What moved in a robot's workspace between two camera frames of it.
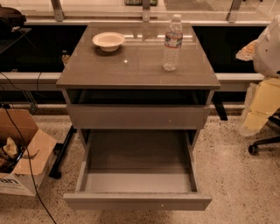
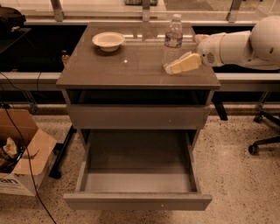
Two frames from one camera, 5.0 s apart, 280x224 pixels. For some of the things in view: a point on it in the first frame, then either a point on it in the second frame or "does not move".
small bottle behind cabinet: [65, 57] does not move
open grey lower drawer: [137, 170] does not move
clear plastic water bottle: [172, 45] does not move
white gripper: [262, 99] -> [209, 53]
